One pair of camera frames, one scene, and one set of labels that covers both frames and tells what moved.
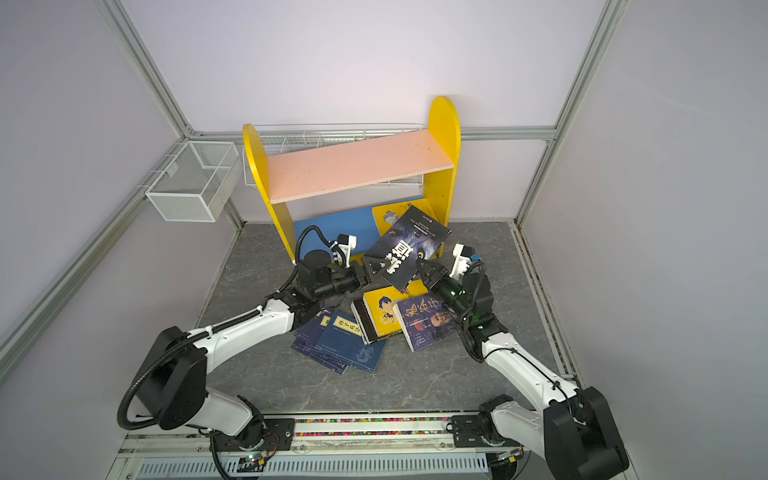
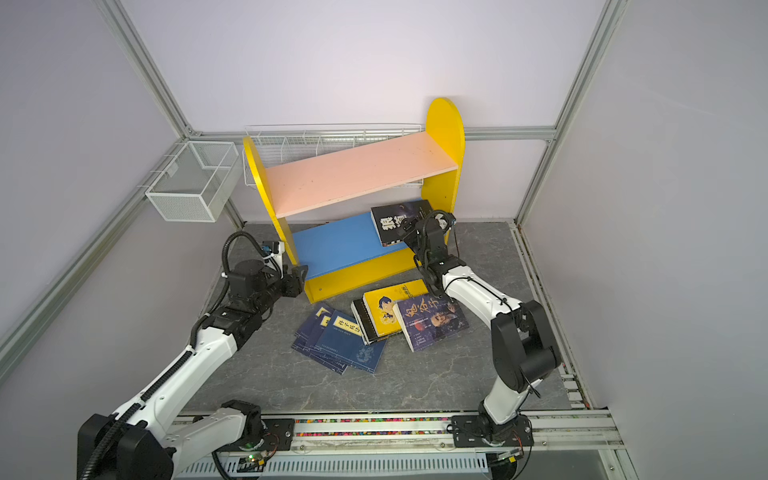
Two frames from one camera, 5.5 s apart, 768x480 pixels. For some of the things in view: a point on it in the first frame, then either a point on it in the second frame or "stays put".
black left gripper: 368,276 to 295,281
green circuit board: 251,464 stays put
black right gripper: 438,281 to 412,239
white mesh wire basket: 199,184 stays put
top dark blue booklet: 341,340 stays put
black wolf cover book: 413,237 to 393,221
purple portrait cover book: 426,320 stays put
